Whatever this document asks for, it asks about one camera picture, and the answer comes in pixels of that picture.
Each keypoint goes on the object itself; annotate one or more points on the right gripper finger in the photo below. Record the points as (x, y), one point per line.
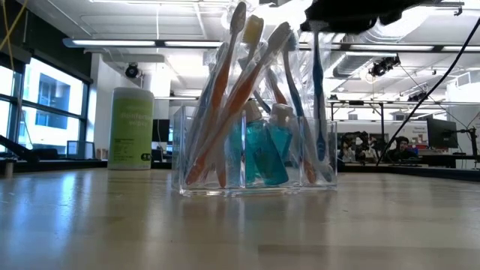
(341, 15)

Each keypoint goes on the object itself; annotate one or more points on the blue mouthwash bottle white cap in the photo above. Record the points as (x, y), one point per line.
(281, 138)
(262, 153)

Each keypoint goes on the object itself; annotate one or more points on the long ceiling light bar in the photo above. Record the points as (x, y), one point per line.
(112, 43)
(390, 47)

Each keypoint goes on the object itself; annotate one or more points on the background robot arms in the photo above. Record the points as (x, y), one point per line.
(356, 138)

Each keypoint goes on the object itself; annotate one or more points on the black computer monitor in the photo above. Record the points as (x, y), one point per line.
(442, 133)

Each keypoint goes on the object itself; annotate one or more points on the person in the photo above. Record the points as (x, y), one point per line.
(402, 144)
(347, 153)

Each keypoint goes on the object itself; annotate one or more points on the black desk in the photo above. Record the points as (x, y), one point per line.
(450, 159)

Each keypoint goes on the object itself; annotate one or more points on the small black monitor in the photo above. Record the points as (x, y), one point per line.
(160, 130)

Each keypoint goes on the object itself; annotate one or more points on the clear acrylic organizer box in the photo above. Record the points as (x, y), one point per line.
(180, 157)

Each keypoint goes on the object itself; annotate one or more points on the green disinfecting wipes canister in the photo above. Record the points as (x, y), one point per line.
(131, 131)

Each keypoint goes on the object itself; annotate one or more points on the open laptop screen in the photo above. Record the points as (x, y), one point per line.
(80, 150)

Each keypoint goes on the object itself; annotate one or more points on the black diagonal strut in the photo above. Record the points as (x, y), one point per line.
(15, 148)

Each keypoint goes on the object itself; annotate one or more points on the silver ventilation duct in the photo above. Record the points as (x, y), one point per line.
(348, 60)

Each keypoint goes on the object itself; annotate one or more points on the black ceiling camera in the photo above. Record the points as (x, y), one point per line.
(132, 71)

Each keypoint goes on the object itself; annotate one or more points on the small silver post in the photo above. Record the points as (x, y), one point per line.
(9, 168)

